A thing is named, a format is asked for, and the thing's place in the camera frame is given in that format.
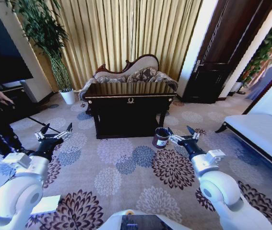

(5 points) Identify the silver door handle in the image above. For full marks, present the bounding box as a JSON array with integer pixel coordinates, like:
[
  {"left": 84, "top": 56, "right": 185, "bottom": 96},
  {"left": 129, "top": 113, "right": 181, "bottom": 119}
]
[{"left": 193, "top": 59, "right": 205, "bottom": 72}]

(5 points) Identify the dark wooden door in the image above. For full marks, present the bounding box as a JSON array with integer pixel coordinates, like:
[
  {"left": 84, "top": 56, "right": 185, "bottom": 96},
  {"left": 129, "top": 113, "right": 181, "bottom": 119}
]
[{"left": 181, "top": 0, "right": 272, "bottom": 104}]

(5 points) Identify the white robot front shell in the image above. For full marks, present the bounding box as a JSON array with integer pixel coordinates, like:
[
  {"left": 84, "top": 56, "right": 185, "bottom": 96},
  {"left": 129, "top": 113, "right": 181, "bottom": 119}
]
[{"left": 97, "top": 209, "right": 182, "bottom": 230}]

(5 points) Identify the dark television stand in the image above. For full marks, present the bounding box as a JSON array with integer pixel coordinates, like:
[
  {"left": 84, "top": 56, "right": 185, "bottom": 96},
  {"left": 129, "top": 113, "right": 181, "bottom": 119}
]
[{"left": 0, "top": 80, "right": 40, "bottom": 105}]

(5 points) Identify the dark glossy wooden table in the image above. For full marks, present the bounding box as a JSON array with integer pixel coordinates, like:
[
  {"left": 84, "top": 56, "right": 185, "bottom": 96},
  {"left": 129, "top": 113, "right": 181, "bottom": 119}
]
[{"left": 84, "top": 82, "right": 177, "bottom": 139}]

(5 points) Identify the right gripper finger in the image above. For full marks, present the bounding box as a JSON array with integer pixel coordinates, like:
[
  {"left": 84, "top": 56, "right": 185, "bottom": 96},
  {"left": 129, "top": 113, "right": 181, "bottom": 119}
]
[
  {"left": 186, "top": 125, "right": 201, "bottom": 142},
  {"left": 166, "top": 126, "right": 182, "bottom": 144}
]

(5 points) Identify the white plant pot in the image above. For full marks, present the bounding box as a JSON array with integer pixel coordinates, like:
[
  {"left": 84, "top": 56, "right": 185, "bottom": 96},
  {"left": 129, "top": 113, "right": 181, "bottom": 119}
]
[{"left": 59, "top": 89, "right": 76, "bottom": 105}]

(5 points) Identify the small dark trash bin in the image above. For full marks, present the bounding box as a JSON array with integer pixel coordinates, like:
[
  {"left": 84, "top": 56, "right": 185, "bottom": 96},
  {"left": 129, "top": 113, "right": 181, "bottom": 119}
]
[{"left": 152, "top": 127, "right": 170, "bottom": 149}]

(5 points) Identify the tall green bamboo plant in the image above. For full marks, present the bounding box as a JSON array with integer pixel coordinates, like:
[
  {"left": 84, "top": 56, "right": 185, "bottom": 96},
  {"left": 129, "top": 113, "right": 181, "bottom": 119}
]
[{"left": 5, "top": 0, "right": 74, "bottom": 93}]

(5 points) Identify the white paper sheet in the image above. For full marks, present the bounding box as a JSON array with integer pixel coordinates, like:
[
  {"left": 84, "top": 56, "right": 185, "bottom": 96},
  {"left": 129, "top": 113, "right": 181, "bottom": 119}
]
[{"left": 30, "top": 195, "right": 62, "bottom": 215}]

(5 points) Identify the white cushioned bench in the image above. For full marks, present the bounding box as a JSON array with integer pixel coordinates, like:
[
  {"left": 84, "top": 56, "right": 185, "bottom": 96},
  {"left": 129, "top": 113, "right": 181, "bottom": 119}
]
[{"left": 214, "top": 114, "right": 272, "bottom": 177}]

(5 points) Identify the patterned chaise sofa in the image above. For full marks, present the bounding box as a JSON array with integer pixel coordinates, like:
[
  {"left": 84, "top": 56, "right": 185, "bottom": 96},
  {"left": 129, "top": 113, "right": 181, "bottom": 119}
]
[{"left": 78, "top": 54, "right": 178, "bottom": 103}]

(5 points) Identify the thin black floor cable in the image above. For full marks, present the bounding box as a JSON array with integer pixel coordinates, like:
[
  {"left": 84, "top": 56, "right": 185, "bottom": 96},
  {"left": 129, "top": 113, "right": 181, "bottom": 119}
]
[{"left": 27, "top": 116, "right": 62, "bottom": 134}]

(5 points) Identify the large black television screen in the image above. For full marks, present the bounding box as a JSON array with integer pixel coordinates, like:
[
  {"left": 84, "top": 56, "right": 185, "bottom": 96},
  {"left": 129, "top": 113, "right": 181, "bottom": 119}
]
[{"left": 0, "top": 14, "right": 34, "bottom": 86}]

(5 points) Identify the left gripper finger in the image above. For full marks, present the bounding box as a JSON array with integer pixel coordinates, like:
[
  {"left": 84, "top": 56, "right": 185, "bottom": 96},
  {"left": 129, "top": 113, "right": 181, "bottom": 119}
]
[
  {"left": 53, "top": 122, "right": 73, "bottom": 140},
  {"left": 34, "top": 123, "right": 50, "bottom": 141}
]

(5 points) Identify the golden pleated curtain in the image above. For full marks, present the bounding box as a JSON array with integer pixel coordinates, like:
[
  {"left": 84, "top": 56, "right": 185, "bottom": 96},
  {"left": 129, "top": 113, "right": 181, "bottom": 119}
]
[{"left": 15, "top": 0, "right": 203, "bottom": 92}]

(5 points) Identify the leafy green trailing plant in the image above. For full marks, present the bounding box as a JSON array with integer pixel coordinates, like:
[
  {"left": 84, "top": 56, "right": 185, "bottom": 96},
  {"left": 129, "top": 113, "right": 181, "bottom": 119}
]
[{"left": 242, "top": 19, "right": 272, "bottom": 86}]

